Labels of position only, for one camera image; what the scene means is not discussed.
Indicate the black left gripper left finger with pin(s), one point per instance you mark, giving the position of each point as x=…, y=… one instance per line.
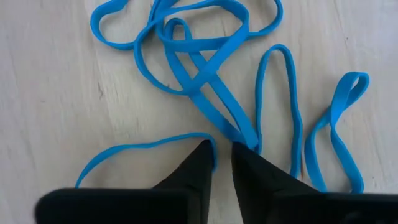
x=186, y=202

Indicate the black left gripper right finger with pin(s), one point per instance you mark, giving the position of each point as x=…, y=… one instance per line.
x=264, y=199

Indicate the orange red small toy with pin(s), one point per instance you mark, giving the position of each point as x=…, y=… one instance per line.
x=140, y=145

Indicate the blue rubber band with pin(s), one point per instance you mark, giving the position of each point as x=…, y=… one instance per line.
x=222, y=57
x=296, y=102
x=236, y=112
x=118, y=45
x=342, y=96

